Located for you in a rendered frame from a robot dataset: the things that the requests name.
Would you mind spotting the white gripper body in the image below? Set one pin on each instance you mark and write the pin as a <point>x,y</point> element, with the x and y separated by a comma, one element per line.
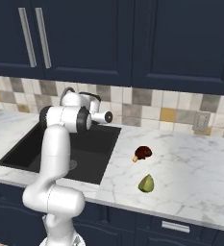
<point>91,101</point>

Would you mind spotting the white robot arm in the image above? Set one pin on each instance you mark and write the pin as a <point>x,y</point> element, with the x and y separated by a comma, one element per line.
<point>54,160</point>

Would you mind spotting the grey sink faucet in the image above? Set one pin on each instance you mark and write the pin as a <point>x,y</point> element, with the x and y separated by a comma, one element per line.
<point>65,90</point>

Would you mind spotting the black sink basin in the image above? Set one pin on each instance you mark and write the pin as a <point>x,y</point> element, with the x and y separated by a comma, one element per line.
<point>91,150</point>

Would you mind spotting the yellow-green lemon wedge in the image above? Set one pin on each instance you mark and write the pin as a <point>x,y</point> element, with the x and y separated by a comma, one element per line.
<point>147,184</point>

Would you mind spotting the navy upper cupboard door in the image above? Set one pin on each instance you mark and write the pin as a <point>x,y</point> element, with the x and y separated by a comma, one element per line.
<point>4,35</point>
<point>91,38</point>
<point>187,41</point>

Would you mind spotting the navy cupboard door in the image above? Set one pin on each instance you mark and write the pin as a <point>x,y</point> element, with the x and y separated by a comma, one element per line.
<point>187,41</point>
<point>4,35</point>
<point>7,217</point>
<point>91,38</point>
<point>107,226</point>

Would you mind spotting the brown mushroom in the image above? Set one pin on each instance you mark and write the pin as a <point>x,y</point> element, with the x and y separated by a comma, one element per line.
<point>143,152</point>

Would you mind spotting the navy lower cupboard door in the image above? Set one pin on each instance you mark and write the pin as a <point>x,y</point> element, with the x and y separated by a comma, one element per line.
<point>7,217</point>
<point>107,226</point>

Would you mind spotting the navy drawer front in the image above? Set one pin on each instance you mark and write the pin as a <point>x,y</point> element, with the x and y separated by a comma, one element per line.
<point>177,235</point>

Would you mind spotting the grey wall outlet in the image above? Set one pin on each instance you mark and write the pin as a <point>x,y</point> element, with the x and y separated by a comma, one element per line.
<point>201,121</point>

